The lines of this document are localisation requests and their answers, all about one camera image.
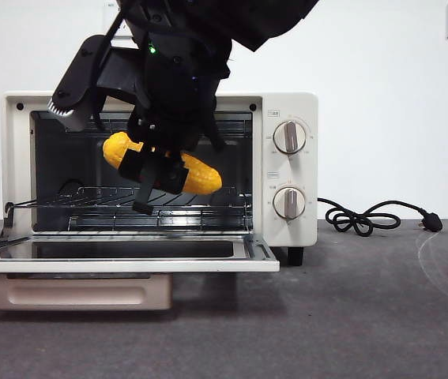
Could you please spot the timer knob with beige grip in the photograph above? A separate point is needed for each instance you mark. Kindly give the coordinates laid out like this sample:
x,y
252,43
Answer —
x,y
289,203

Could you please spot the temperature knob with beige grip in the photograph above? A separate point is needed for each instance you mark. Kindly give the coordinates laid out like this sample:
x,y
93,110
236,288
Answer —
x,y
289,138

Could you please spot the yellow corn cob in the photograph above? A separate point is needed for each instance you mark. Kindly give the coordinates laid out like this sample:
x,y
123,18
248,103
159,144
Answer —
x,y
204,177

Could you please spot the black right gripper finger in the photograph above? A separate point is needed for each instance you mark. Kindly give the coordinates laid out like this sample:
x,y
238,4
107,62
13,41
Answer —
x,y
172,175

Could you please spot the cream Toshiba toaster oven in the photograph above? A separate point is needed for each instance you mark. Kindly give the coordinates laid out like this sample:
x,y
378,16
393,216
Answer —
x,y
300,103

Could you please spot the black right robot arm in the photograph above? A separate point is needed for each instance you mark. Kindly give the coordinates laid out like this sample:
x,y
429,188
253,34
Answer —
x,y
176,79

